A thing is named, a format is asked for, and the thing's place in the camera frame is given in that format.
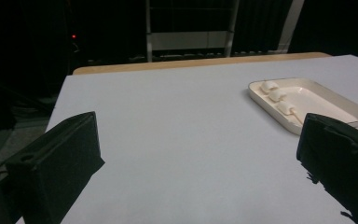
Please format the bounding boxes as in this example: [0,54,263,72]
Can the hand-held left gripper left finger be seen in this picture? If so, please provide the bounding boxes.
[5,111,105,224]

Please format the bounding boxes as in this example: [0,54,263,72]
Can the wooden table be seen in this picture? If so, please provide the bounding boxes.
[73,51,332,76]

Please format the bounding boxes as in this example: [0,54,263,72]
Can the white post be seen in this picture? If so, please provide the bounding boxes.
[276,0,306,53]

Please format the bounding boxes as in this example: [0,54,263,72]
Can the wooden skewer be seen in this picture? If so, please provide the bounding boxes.
[262,79,305,125]

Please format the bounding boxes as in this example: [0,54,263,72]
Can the metal rack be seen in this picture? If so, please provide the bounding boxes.
[145,0,241,63]

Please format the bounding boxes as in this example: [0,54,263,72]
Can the cream rectangular tray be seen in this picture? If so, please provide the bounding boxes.
[247,77,358,136]

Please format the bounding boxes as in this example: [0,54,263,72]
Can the white table cover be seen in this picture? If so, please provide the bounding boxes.
[15,54,358,224]

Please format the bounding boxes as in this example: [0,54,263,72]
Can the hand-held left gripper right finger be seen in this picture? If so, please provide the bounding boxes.
[296,112,358,224]

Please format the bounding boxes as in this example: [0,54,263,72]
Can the white marshmallow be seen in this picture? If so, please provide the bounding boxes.
[268,90,288,103]
[259,80,280,94]
[276,101,296,116]

